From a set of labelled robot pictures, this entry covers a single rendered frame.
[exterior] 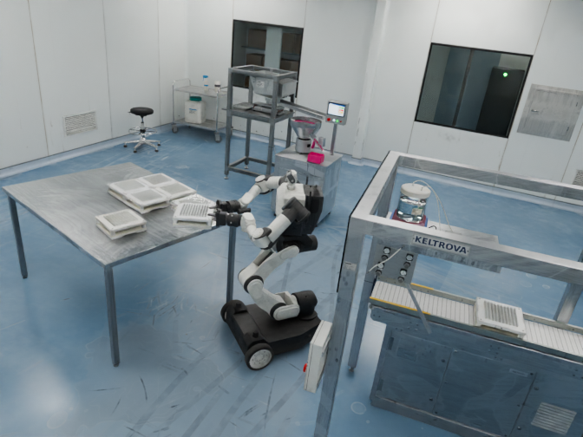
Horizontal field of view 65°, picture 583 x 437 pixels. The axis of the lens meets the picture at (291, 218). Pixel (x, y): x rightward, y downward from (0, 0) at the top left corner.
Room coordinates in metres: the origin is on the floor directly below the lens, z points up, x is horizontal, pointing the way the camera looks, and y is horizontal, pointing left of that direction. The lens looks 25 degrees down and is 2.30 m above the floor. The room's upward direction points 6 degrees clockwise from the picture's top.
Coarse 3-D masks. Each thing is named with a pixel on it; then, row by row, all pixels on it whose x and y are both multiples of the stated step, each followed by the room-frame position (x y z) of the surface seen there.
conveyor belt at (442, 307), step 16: (384, 288) 2.37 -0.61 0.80; (400, 288) 2.39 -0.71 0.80; (368, 304) 2.21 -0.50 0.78; (432, 304) 2.25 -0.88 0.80; (448, 304) 2.27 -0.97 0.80; (464, 304) 2.29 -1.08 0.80; (464, 320) 2.13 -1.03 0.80; (528, 336) 2.04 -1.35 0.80; (544, 336) 2.06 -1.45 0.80; (560, 336) 2.07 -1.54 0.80; (576, 336) 2.09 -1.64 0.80; (576, 352) 1.95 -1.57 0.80
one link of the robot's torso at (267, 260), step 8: (272, 248) 2.82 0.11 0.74; (288, 248) 2.71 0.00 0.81; (296, 248) 2.73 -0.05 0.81; (264, 256) 2.76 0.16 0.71; (272, 256) 2.67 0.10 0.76; (280, 256) 2.68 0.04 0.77; (288, 256) 2.70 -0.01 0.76; (256, 264) 2.73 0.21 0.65; (264, 264) 2.66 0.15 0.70; (272, 264) 2.68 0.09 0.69; (280, 264) 2.69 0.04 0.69; (240, 272) 2.69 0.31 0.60; (248, 272) 2.65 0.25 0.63; (256, 272) 2.63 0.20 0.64; (264, 272) 2.66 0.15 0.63; (240, 280) 2.64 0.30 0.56; (248, 280) 2.59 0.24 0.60; (264, 280) 2.66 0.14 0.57
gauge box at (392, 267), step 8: (376, 248) 2.17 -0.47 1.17; (392, 248) 2.14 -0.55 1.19; (376, 256) 2.17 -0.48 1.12; (400, 256) 2.13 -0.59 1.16; (416, 256) 2.11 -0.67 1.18; (376, 264) 2.16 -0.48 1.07; (384, 264) 2.15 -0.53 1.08; (392, 264) 2.14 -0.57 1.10; (400, 264) 2.13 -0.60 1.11; (384, 272) 2.15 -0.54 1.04; (392, 272) 2.14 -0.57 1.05; (408, 272) 2.11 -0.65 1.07; (408, 280) 2.11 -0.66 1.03
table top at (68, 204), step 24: (96, 168) 3.78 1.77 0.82; (120, 168) 3.84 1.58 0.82; (24, 192) 3.12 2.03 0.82; (48, 192) 3.16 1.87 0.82; (72, 192) 3.21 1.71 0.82; (96, 192) 3.26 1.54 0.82; (48, 216) 2.79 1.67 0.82; (72, 216) 2.82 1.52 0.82; (144, 216) 2.95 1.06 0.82; (168, 216) 2.99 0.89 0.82; (72, 240) 2.50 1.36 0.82; (96, 240) 2.53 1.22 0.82; (120, 240) 2.56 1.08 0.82; (144, 240) 2.60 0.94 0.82; (168, 240) 2.63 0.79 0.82
